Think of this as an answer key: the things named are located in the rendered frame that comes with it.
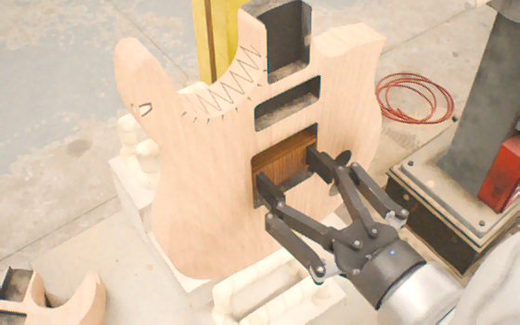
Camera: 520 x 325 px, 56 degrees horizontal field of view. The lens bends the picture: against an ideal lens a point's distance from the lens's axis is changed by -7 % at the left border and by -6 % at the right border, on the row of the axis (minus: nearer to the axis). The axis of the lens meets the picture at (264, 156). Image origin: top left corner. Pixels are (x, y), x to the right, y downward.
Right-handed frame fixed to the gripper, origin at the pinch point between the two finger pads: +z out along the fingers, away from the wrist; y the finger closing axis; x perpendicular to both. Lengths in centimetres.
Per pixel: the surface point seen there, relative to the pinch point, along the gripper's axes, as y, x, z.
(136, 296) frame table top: -21, -45, 21
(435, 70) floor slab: 190, -138, 102
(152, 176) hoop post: -8.2, -24.3, 29.3
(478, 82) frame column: 111, -62, 34
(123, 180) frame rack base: -12.5, -28.1, 35.0
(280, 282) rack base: 4.7, -44.4, 6.6
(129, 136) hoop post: -8.3, -20.2, 37.5
